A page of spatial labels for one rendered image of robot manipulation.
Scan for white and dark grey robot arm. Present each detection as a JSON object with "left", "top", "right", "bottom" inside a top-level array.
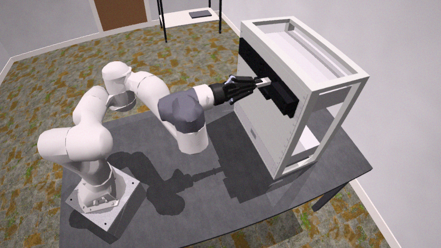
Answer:
[{"left": 37, "top": 61, "right": 214, "bottom": 213}]

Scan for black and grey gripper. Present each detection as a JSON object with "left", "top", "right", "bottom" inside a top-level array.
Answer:
[{"left": 208, "top": 75, "right": 271, "bottom": 106}]

